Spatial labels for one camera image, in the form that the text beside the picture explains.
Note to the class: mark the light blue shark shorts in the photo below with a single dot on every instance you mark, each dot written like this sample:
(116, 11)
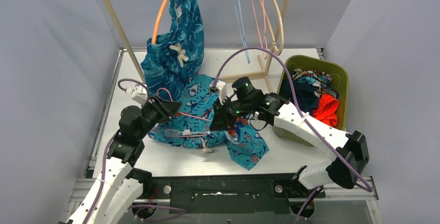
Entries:
(243, 142)

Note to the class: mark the comic print shorts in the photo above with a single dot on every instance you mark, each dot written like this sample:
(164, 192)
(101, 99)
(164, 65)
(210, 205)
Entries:
(320, 81)

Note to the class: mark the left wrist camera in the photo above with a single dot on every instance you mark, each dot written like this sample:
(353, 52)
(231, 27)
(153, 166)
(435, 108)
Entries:
(138, 94)

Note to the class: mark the light blue hanger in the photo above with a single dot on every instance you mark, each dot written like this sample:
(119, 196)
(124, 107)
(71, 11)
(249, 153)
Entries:
(240, 22)

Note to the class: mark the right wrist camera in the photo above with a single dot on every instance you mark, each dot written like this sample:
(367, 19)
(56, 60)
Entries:
(219, 88)

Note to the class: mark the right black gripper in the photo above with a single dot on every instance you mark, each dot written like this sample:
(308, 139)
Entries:
(222, 120)

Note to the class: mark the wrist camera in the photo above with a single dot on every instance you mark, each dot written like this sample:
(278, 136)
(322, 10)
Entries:
(138, 94)
(219, 88)

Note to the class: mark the navy blue shorts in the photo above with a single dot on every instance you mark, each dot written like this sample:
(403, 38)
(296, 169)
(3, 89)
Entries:
(307, 95)

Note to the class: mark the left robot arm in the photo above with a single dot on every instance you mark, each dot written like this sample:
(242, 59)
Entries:
(119, 182)

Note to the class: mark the orange wooden hanger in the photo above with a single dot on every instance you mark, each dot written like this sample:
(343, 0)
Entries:
(157, 22)

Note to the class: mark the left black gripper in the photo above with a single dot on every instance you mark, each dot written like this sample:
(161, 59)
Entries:
(164, 108)

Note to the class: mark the pink wire hanger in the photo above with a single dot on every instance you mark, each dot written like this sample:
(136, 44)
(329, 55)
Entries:
(262, 38)

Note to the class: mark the light wooden hanger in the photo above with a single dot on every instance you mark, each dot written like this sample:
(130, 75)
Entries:
(275, 28)

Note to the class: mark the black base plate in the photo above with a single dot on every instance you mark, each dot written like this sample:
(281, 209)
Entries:
(230, 194)

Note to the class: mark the green plastic basket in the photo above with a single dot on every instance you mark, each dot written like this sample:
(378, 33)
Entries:
(340, 81)

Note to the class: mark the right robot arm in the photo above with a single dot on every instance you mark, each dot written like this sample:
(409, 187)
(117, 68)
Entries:
(347, 153)

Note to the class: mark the teal shark print shorts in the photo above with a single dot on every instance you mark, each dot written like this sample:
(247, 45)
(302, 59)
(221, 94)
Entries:
(174, 57)

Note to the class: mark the orange shorts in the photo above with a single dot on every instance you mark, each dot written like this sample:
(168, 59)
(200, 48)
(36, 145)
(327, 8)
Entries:
(326, 111)

